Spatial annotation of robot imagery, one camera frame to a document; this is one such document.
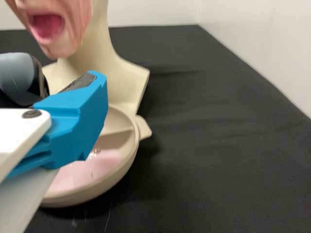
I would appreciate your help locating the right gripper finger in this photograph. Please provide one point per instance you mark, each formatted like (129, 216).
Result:
(80, 121)

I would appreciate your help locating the beige divided bowl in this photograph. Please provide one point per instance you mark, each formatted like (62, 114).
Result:
(116, 167)

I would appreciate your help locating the dummy head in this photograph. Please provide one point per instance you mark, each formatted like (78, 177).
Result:
(97, 55)

